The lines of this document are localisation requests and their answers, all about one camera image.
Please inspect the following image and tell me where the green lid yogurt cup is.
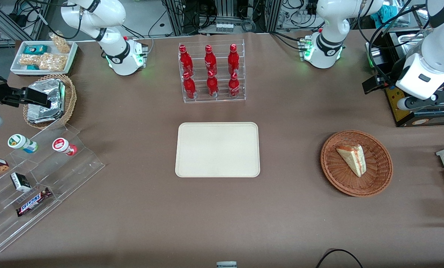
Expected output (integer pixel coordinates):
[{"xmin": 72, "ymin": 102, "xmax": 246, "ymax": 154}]
[{"xmin": 7, "ymin": 134, "xmax": 38, "ymax": 154}]

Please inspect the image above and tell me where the teal cloth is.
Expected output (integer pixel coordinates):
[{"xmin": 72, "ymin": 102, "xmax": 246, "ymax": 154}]
[{"xmin": 371, "ymin": 4, "xmax": 395, "ymax": 23}]

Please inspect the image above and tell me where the beige plastic tray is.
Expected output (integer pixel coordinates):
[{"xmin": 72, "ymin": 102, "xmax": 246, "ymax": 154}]
[{"xmin": 175, "ymin": 122, "xmax": 261, "ymax": 178}]

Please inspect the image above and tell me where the black food warmer display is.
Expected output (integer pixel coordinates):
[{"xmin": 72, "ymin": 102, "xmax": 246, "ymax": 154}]
[{"xmin": 364, "ymin": 28, "xmax": 444, "ymax": 128}]

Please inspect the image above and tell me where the small black white carton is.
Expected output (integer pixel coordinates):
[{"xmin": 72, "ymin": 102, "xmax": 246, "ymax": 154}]
[{"xmin": 10, "ymin": 172, "xmax": 32, "ymax": 193}]

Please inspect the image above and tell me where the brown wicker basket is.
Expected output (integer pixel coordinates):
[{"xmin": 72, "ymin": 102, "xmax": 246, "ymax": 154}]
[{"xmin": 321, "ymin": 130, "xmax": 393, "ymax": 197}]

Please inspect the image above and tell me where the red cola bottle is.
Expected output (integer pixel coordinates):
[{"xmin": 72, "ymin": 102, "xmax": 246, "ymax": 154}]
[
  {"xmin": 179, "ymin": 45, "xmax": 194, "ymax": 77},
  {"xmin": 206, "ymin": 70, "xmax": 219, "ymax": 98},
  {"xmin": 183, "ymin": 71, "xmax": 197, "ymax": 99},
  {"xmin": 228, "ymin": 72, "xmax": 241, "ymax": 98},
  {"xmin": 228, "ymin": 44, "xmax": 240, "ymax": 75},
  {"xmin": 204, "ymin": 45, "xmax": 218, "ymax": 75}
]

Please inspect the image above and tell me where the black cable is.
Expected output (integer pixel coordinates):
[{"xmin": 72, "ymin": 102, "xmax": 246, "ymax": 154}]
[{"xmin": 316, "ymin": 248, "xmax": 364, "ymax": 268}]

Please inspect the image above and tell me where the clear bag of crackers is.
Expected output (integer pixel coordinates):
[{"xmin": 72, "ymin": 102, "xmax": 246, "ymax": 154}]
[
  {"xmin": 19, "ymin": 54, "xmax": 40, "ymax": 67},
  {"xmin": 38, "ymin": 53, "xmax": 67, "ymax": 72},
  {"xmin": 50, "ymin": 32, "xmax": 72, "ymax": 54}
]

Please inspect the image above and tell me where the steel warmer pan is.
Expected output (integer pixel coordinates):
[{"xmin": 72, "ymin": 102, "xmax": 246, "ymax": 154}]
[{"xmin": 393, "ymin": 32, "xmax": 431, "ymax": 56}]

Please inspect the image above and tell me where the snickers chocolate bar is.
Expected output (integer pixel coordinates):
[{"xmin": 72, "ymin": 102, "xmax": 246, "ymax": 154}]
[{"xmin": 16, "ymin": 187, "xmax": 53, "ymax": 217}]

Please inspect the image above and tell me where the clear acrylic bottle rack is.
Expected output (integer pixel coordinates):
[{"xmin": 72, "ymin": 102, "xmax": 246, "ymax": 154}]
[{"xmin": 178, "ymin": 39, "xmax": 246, "ymax": 104}]

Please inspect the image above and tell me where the foil wrapped package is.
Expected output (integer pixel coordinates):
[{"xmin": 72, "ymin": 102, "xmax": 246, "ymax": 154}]
[
  {"xmin": 27, "ymin": 104, "xmax": 64, "ymax": 124},
  {"xmin": 28, "ymin": 79, "xmax": 66, "ymax": 112}
]

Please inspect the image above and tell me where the clear acrylic stepped display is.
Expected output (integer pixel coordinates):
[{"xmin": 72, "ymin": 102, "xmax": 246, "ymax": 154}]
[{"xmin": 0, "ymin": 123, "xmax": 106, "ymax": 253}]

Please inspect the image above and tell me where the white rectangular snack tray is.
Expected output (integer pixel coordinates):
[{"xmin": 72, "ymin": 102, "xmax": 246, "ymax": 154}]
[{"xmin": 10, "ymin": 40, "xmax": 78, "ymax": 76}]

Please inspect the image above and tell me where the aluminium frame rack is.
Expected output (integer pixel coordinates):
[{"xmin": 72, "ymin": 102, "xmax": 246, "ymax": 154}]
[{"xmin": 162, "ymin": 0, "xmax": 282, "ymax": 36}]

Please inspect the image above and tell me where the light tan wicker basket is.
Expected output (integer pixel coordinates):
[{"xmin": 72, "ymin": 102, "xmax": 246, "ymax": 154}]
[{"xmin": 23, "ymin": 74, "xmax": 77, "ymax": 130}]

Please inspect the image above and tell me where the red lid yogurt cup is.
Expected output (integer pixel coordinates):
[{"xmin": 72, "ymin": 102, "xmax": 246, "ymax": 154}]
[{"xmin": 52, "ymin": 137, "xmax": 78, "ymax": 156}]

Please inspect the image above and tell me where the triangular sandwich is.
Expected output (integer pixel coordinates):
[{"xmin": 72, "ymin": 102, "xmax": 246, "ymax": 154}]
[{"xmin": 336, "ymin": 144, "xmax": 367, "ymax": 178}]

